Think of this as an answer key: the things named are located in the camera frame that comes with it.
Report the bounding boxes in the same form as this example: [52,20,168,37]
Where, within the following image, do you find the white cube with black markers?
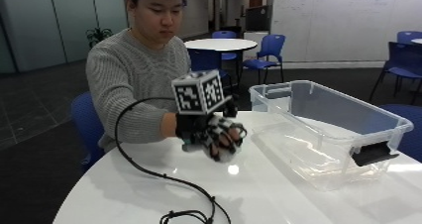
[170,69,226,116]

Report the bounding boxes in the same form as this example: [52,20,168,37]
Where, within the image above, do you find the black bin latch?
[350,140,401,168]
[262,82,293,100]

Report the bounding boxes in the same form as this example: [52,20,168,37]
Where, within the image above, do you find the clear plastic storage bin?
[247,79,415,192]

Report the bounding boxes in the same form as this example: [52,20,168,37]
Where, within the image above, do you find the round white table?
[184,38,258,53]

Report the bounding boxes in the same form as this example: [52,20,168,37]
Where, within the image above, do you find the the person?
[84,0,193,153]

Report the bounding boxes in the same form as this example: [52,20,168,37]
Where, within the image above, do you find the black cabinet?
[243,5,270,33]

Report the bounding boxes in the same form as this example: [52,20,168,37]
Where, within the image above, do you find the green potted plant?
[84,26,114,49]

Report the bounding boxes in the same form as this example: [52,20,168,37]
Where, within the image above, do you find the black cable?
[113,97,233,224]

